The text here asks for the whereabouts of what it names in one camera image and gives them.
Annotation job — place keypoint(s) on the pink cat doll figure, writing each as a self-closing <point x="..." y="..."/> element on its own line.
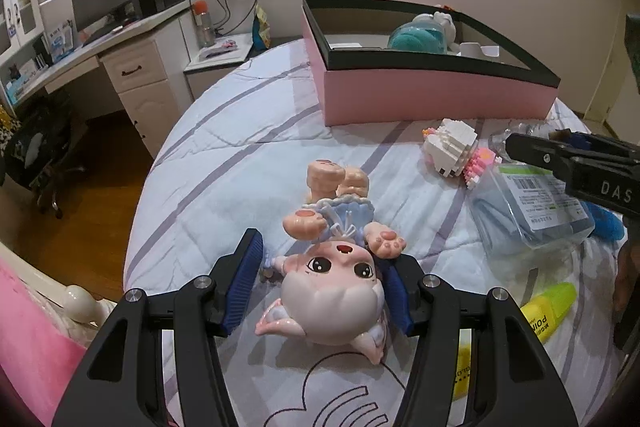
<point x="330" y="297"/>

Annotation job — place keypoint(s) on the purple patterned pencil case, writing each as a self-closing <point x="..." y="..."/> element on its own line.
<point x="222" y="47"/>

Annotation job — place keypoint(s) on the clear packet of blue masks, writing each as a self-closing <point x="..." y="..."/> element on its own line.
<point x="525" y="217"/>

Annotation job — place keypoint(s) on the blue and yellow snack bag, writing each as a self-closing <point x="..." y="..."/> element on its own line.
<point x="261" y="29"/>

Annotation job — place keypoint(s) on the black office chair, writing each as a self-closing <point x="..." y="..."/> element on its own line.
<point x="35" y="147"/>

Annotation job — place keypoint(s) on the white bear figure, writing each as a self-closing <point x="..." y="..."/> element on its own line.
<point x="445" y="23"/>

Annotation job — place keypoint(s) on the white ceramic holder cup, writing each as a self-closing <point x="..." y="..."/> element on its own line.
<point x="472" y="49"/>

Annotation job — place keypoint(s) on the white desk with drawers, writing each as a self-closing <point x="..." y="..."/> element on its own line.
<point x="145" y="57"/>

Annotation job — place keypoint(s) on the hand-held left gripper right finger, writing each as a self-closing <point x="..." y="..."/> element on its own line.
<point x="400" y="304"/>

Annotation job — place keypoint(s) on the white and pink block toy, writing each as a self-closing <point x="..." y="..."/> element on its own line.
<point x="452" y="147"/>

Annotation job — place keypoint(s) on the white glass-door cabinet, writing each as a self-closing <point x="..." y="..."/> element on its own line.
<point x="25" y="2"/>

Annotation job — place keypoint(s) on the clear bottle with red cap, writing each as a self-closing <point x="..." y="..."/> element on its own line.
<point x="202" y="29"/>

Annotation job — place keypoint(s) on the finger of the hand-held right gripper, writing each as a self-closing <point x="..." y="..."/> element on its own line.
<point x="530" y="152"/>
<point x="592" y="140"/>

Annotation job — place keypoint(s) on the black keyboard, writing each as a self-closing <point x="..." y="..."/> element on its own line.
<point x="102" y="33"/>

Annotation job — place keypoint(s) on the pink bed sheet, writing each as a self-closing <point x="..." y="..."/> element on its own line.
<point x="30" y="347"/>

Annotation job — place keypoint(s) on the pink box with black rim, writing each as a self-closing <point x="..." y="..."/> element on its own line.
<point x="425" y="92"/>

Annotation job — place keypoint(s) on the yellow and black jacket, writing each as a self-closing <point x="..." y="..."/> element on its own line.
<point x="6" y="122"/>

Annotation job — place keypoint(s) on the teal round case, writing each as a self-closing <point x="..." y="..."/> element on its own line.
<point x="417" y="38"/>

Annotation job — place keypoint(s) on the white nightstand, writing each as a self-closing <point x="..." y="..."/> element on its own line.
<point x="210" y="79"/>

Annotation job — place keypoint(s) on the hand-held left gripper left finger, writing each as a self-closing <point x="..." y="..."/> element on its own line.
<point x="245" y="287"/>

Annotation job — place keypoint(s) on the white bed frame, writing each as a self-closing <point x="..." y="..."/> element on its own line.
<point x="77" y="302"/>

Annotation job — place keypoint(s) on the blue and white box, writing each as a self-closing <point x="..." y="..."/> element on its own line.
<point x="61" y="39"/>

